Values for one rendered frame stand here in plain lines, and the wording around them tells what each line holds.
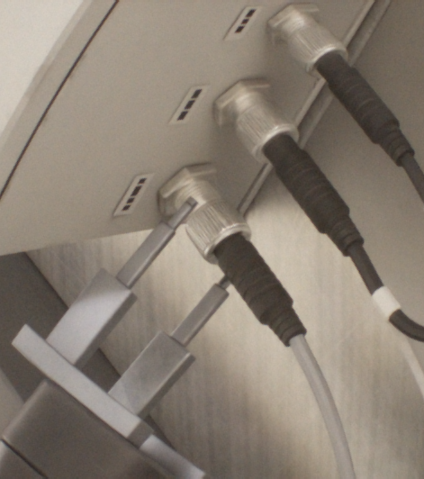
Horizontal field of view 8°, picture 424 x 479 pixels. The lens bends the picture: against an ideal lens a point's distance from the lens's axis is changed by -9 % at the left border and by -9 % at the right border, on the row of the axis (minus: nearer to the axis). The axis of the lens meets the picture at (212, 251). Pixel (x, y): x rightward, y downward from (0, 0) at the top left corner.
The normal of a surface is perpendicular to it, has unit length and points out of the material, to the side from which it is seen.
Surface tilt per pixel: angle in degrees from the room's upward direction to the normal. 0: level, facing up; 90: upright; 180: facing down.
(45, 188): 132
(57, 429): 62
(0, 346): 38
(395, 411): 90
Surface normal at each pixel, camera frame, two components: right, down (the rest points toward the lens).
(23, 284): 0.35, -0.77
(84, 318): -0.29, -0.34
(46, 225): 0.52, 0.72
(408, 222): -0.74, 0.12
